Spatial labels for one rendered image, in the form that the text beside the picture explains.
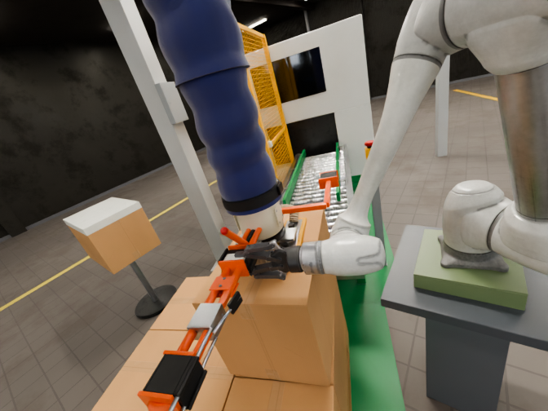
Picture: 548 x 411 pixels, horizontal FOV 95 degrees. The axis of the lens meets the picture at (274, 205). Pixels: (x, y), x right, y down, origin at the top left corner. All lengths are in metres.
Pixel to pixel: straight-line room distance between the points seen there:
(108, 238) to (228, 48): 1.68
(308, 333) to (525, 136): 0.71
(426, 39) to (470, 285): 0.73
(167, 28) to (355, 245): 0.73
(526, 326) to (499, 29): 0.78
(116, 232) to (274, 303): 1.59
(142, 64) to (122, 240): 1.31
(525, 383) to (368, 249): 1.33
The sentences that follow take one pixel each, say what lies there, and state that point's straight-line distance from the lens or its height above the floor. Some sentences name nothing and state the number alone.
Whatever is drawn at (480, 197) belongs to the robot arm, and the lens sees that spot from 0.97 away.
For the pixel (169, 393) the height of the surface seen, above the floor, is 1.11.
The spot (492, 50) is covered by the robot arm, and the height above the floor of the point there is 1.48.
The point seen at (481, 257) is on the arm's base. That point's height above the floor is 0.86.
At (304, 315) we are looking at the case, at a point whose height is 0.91.
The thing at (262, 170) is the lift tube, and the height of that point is 1.29.
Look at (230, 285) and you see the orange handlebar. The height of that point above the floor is 1.10.
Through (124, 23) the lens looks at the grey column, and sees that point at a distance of 2.38.
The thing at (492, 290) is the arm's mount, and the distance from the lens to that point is 1.05.
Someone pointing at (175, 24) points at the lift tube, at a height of 1.73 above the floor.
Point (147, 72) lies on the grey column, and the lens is 2.30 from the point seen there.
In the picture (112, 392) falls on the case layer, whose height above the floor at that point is 0.54.
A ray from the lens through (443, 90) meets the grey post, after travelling 4.24.
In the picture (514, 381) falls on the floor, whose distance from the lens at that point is 1.86.
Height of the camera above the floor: 1.53
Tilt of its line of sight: 24 degrees down
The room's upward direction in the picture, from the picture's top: 17 degrees counter-clockwise
